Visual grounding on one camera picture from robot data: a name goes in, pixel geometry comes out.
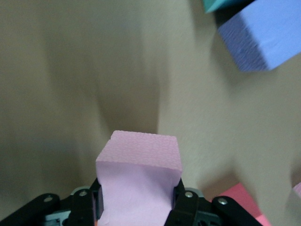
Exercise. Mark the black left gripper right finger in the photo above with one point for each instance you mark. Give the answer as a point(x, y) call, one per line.
point(202, 212)

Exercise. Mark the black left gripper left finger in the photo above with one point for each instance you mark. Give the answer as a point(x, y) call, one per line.
point(47, 212)

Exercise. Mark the red foam cube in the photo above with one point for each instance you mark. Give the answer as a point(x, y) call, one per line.
point(242, 200)

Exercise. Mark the pink foam cube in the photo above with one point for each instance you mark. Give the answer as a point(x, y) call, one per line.
point(138, 176)
point(298, 189)

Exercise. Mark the large table cover sheet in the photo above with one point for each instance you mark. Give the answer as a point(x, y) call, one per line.
point(70, 70)

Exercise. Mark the light purple foam cube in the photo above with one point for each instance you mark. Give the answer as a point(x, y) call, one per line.
point(270, 30)

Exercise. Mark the blue foam cube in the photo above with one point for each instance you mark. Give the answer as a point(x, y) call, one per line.
point(216, 4)

